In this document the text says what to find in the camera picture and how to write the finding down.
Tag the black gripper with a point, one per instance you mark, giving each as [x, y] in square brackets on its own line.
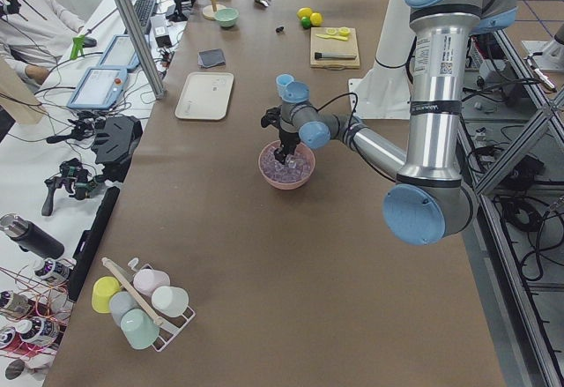
[287, 138]

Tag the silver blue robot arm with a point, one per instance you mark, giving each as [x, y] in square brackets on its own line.
[429, 200]

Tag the pink bowl of ice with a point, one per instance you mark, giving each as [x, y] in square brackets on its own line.
[294, 173]

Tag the light blue plastic cup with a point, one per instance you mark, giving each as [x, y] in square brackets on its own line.
[282, 81]

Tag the white cup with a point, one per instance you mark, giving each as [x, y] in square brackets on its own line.
[171, 301]

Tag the pink cup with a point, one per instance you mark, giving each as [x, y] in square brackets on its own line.
[147, 280]

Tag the grey cup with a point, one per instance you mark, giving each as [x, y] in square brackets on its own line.
[120, 304]

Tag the yellow cup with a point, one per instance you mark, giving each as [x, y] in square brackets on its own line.
[104, 289]

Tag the mint green cup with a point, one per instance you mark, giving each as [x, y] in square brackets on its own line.
[139, 329]

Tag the cream plastic tray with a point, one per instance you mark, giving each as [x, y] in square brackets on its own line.
[205, 96]

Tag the steel muddler black tip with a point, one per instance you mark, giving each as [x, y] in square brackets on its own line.
[334, 56]

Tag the wooden cutting board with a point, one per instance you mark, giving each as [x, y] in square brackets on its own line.
[334, 46]

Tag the grey folded cloth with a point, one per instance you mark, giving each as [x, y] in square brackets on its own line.
[211, 58]

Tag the yellow plastic knife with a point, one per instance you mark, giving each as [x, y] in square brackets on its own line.
[331, 37]

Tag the green lime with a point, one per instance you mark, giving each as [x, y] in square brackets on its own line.
[306, 22]

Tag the lemon half near edge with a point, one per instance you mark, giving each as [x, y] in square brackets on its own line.
[344, 31]

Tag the whole yellow lemon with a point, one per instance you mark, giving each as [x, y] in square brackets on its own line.
[304, 12]
[316, 19]

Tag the mint green bowl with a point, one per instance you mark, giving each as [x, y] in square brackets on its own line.
[226, 17]

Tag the black plastic stand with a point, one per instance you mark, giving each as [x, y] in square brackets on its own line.
[114, 143]

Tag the teach pendant far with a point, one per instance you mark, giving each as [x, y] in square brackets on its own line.
[120, 52]

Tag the teach pendant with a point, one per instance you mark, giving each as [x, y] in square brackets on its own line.
[120, 52]
[99, 88]

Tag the teach pendant near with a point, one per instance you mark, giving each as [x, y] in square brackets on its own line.
[99, 88]

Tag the black keyboard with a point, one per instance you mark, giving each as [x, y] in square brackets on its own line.
[145, 9]

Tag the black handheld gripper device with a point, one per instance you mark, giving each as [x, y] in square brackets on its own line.
[75, 179]

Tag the black thermos bottle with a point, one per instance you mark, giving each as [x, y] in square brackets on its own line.
[30, 238]

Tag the seated person white shirt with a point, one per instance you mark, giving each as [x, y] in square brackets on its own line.
[35, 39]

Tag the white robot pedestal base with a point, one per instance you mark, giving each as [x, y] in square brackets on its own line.
[384, 93]

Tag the white wire cup rack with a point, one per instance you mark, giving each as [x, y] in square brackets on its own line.
[170, 327]

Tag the aluminium frame post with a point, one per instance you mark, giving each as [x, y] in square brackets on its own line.
[129, 18]

